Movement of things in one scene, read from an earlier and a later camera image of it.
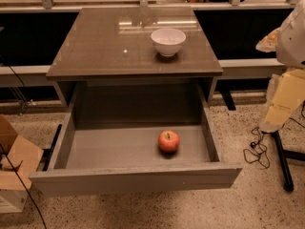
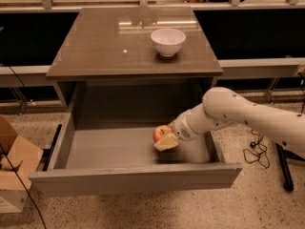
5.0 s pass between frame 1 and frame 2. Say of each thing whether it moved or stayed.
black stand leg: stayed
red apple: moved
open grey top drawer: stayed
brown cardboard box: stayed
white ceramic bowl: stayed
